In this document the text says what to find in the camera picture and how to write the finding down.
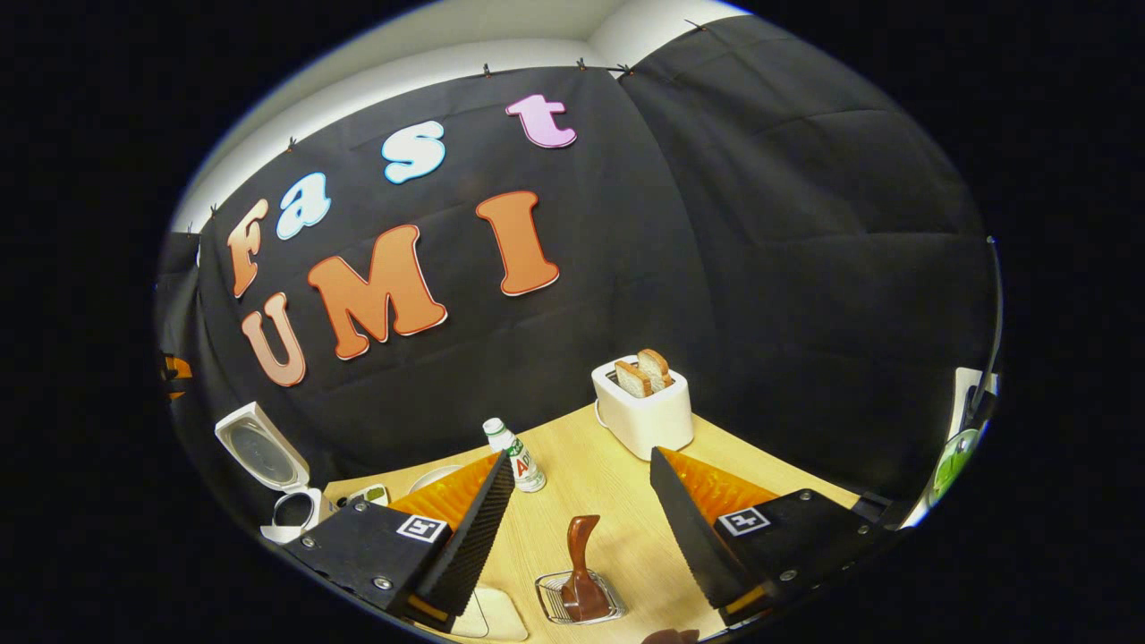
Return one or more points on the white rice cooker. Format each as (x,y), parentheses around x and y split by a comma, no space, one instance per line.
(259,452)

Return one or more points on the black backdrop cloth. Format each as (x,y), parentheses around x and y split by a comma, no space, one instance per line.
(716,268)

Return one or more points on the white oval plate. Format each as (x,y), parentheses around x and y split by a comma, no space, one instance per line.
(434,474)

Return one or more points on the brown wooden spoon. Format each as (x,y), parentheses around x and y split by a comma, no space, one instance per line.
(583,546)

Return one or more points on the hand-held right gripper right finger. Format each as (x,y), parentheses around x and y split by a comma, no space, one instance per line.
(693,537)

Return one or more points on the white drink bottle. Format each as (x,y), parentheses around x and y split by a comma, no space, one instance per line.
(523,465)

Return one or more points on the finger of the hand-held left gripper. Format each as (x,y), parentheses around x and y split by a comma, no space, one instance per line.
(179,367)

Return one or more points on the white toaster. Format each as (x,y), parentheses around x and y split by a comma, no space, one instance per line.
(644,420)

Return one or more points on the green printed card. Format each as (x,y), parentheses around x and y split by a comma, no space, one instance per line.
(953,465)

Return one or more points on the thin dark stand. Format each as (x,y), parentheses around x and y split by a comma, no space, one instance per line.
(993,340)

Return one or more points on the toasted bread slice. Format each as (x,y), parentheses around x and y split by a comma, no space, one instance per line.
(633,380)
(657,367)

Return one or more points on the white compartment grain dish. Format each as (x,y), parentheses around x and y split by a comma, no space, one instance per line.
(371,494)

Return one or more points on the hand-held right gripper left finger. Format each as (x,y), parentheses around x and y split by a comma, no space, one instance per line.
(470,546)

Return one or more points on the white paper sheet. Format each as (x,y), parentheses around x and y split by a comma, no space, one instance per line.
(966,385)

